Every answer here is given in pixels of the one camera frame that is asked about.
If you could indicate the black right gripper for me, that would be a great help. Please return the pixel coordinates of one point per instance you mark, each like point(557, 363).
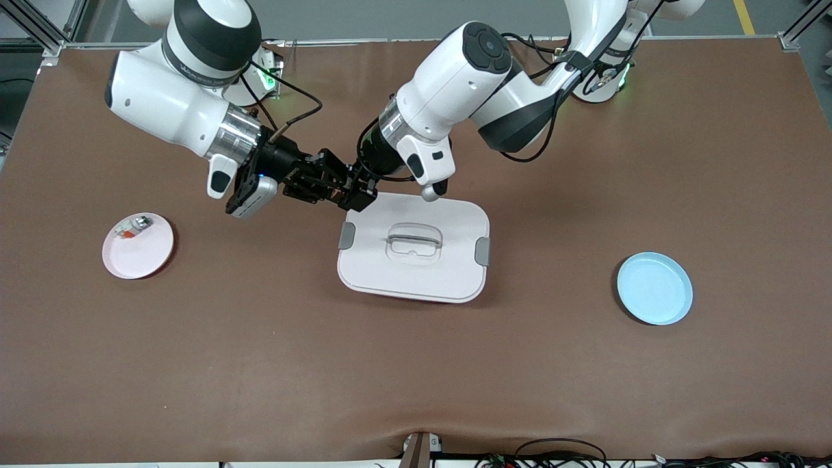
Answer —
point(281, 160)

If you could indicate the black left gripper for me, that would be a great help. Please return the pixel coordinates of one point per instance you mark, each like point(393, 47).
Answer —
point(375, 158)

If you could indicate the orange and black switch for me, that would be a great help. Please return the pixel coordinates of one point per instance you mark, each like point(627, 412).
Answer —
point(336, 192)

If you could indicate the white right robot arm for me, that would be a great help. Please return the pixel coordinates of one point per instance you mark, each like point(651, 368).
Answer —
point(156, 97)

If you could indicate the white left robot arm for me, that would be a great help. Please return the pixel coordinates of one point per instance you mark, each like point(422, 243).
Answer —
point(455, 71)

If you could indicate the white lidded box grey latches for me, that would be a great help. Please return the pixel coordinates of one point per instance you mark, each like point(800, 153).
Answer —
point(416, 279)

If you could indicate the small silver orange part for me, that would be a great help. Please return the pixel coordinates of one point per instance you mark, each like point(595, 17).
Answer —
point(133, 226)

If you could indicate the pale pink round plate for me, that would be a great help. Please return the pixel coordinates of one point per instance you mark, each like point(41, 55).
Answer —
point(140, 257)

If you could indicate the light blue round plate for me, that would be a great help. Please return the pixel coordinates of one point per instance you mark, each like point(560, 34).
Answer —
point(655, 289)

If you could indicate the aluminium frame post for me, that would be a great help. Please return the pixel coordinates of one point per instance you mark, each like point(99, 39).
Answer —
point(57, 47)
point(790, 40)

